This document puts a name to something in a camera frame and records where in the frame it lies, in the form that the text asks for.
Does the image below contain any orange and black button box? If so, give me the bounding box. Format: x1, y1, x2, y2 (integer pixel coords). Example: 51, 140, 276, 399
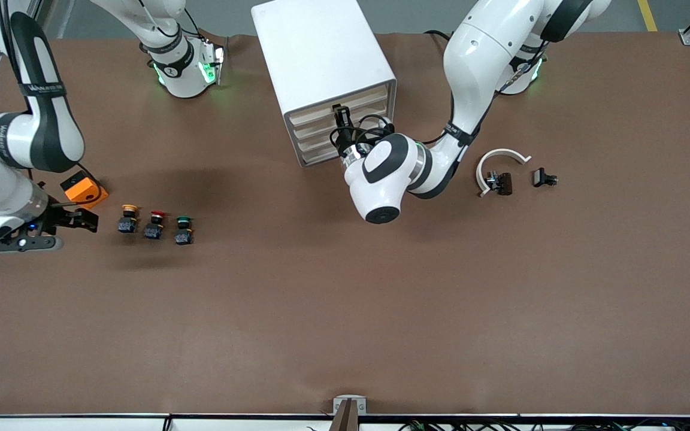
60, 170, 109, 210

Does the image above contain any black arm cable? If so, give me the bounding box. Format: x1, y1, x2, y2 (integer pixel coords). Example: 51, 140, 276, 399
50, 162, 110, 208
328, 114, 396, 157

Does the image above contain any white curved plastic part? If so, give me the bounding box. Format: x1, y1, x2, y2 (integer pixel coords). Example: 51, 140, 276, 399
476, 148, 532, 198

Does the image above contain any yellow push button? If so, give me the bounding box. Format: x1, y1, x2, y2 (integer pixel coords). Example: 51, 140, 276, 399
118, 204, 140, 234

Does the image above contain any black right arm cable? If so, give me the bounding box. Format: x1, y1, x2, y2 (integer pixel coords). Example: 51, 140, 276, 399
50, 162, 110, 208

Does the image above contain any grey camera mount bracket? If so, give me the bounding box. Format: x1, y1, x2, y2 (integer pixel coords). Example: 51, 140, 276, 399
330, 395, 367, 431

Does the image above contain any brown table cover mat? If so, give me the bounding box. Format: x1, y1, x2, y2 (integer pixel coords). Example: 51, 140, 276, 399
0, 31, 690, 417

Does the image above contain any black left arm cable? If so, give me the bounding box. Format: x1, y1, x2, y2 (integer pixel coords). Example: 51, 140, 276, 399
328, 114, 396, 157

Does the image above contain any white table edge rail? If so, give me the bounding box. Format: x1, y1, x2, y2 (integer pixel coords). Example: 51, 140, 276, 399
0, 413, 690, 431

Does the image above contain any red push button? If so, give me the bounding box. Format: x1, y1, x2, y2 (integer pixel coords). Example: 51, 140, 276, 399
144, 210, 170, 240

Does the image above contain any green push button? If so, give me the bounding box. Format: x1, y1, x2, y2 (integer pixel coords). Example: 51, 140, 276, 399
174, 216, 196, 246

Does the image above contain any small dark brown component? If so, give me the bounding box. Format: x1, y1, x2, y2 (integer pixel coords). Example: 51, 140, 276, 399
485, 171, 513, 196

